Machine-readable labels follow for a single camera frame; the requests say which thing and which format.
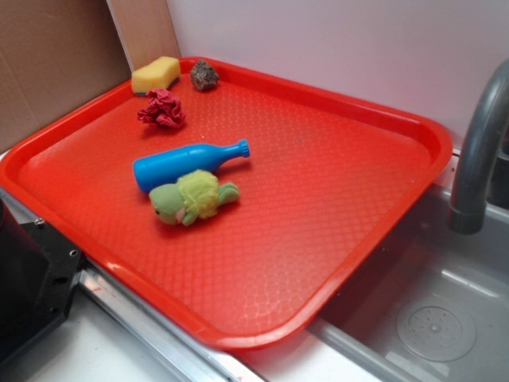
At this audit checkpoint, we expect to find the crumpled red paper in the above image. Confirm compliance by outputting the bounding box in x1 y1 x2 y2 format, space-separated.
137 88 186 129

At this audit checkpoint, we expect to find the red plastic tray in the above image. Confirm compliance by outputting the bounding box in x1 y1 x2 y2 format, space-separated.
1 57 453 350

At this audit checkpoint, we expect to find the green plush toy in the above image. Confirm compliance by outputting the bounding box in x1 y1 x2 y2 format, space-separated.
149 170 240 227

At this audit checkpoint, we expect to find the blue plastic toy bottle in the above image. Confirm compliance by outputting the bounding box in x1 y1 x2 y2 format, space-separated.
133 139 251 193

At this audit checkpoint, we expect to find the brown grey rock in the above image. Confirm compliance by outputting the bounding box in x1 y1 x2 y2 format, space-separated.
190 60 220 92

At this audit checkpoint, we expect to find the yellow sponge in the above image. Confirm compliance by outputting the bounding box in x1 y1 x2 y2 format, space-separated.
131 57 181 95

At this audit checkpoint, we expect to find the grey plastic sink basin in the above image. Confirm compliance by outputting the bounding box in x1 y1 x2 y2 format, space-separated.
239 158 508 381

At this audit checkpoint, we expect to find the brown cardboard panel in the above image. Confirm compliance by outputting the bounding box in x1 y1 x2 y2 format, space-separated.
1 1 130 152

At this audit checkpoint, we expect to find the grey toy faucet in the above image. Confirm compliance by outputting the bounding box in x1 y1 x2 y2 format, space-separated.
448 60 508 235

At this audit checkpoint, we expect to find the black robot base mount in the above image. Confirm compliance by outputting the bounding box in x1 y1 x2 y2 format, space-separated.
1 203 83 368

